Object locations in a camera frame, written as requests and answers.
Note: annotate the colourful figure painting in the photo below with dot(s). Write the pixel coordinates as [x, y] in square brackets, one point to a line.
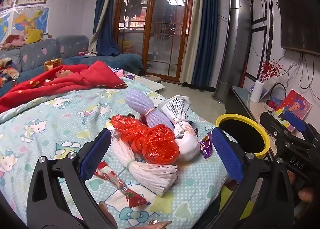
[297, 101]

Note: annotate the grey tower air conditioner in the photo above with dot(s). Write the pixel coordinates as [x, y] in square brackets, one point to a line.
[232, 44]

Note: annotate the blue curtain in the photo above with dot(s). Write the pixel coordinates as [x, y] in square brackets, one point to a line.
[206, 31]
[106, 19]

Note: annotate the black wall television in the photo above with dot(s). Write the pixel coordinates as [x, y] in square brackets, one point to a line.
[300, 19]

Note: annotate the person's right hand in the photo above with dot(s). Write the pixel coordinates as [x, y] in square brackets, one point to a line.
[306, 192]

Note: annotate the gold foil bag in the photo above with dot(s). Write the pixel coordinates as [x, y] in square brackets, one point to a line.
[52, 64]

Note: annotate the blue grey heart sofa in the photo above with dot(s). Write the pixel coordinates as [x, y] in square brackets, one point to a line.
[32, 54]

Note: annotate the beige curtain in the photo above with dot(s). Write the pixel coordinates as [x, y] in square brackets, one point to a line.
[192, 44]
[93, 41]

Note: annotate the white plastic package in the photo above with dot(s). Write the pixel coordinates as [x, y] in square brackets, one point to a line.
[175, 106]

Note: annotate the purple candy wrapper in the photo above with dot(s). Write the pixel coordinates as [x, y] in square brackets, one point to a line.
[206, 146]

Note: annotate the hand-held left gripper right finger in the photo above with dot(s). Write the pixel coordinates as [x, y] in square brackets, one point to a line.
[227, 154]

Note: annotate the wall map poster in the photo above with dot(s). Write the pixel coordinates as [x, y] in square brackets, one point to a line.
[30, 19]

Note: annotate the cartoon cat printed blanket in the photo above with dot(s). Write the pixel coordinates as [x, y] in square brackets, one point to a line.
[50, 124]

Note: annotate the red blanket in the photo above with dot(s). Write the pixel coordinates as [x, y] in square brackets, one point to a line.
[75, 79]

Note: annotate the white ribbed vase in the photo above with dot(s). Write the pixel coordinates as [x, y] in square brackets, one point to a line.
[257, 91]

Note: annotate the pink clothes pile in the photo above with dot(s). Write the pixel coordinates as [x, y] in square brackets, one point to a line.
[12, 40]

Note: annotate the red candy wrapper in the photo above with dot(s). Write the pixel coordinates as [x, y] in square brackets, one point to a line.
[112, 181]

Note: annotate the dark television cabinet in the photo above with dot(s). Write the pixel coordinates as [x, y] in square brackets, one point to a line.
[240, 99]

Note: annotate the wooden glass sliding door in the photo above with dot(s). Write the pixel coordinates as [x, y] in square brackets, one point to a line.
[155, 31]

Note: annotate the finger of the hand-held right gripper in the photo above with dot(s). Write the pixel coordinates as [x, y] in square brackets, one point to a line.
[271, 121]
[295, 119]

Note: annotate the purple foam fruit net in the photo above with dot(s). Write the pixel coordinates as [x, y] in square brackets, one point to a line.
[137, 101]

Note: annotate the white foam fruit net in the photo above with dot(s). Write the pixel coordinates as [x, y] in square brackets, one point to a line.
[150, 174]

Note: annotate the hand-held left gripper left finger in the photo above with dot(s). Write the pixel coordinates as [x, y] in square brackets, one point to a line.
[96, 154]

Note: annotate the grey bedside table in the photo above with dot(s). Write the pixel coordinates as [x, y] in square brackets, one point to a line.
[150, 84]

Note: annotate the yellow rimmed black trash bin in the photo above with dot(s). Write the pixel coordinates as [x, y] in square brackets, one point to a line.
[265, 144]

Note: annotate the red plastic bag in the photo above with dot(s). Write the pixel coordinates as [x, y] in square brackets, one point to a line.
[157, 144]

